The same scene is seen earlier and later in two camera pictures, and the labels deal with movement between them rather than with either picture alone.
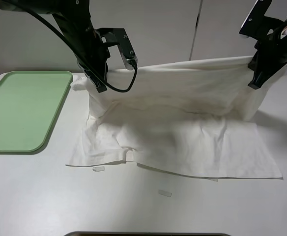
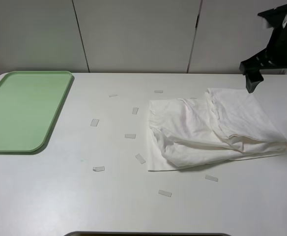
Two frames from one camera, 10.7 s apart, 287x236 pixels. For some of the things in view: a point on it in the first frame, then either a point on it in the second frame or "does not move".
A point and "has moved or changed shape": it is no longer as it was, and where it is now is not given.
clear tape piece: [165, 193] does not move
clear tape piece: [98, 168] does not move
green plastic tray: [21, 111] does not move
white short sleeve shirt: [192, 118] has moved or changed shape
